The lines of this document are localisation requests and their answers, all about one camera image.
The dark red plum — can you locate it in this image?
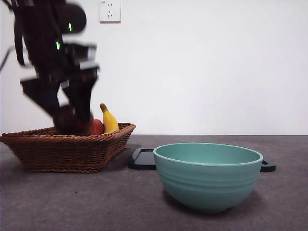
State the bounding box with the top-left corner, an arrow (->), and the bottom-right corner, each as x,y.
52,105 -> 95,135

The teal ceramic bowl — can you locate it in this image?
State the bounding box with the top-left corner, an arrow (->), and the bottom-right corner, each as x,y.
153,142 -> 264,213

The red apple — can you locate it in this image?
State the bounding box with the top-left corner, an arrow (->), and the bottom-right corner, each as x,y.
88,118 -> 105,136

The green fruit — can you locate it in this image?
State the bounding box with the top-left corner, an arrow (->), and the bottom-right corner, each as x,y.
55,129 -> 90,136

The yellow banana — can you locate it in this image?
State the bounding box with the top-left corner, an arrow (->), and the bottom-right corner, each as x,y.
99,103 -> 120,134

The brown wicker basket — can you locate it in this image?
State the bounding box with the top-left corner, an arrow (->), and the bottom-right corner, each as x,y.
0,122 -> 137,174

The dark rectangular tray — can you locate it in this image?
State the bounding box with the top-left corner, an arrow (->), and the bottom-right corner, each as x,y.
127,148 -> 277,173

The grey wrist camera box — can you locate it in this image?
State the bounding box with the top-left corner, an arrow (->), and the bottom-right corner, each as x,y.
64,42 -> 98,64

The black cable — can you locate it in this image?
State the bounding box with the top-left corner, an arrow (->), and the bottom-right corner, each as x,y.
0,47 -> 15,70

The white wall socket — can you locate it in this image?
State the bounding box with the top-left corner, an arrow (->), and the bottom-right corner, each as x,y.
100,0 -> 121,24

